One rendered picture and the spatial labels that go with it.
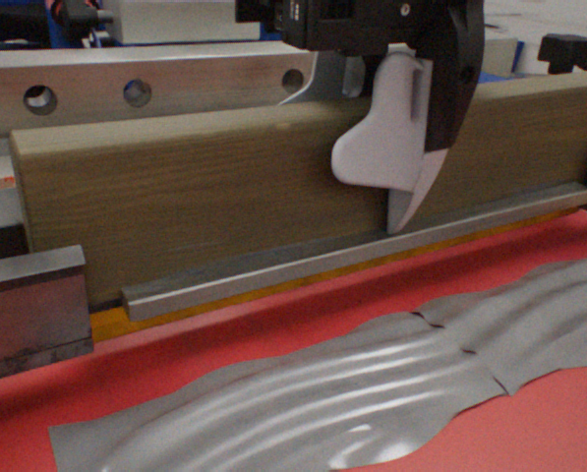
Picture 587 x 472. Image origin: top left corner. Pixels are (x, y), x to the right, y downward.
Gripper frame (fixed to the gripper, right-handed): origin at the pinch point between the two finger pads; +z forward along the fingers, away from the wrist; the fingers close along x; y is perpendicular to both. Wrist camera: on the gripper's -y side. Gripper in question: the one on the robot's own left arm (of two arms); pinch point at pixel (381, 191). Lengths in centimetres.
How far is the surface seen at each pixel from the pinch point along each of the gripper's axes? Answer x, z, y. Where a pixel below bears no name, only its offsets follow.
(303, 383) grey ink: 6.8, 4.7, 8.7
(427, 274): 1.7, 5.3, -2.9
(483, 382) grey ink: 10.2, 4.9, 1.3
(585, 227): 1.5, 5.5, -17.5
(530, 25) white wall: -156, 24, -199
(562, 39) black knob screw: -10.1, -4.8, -25.6
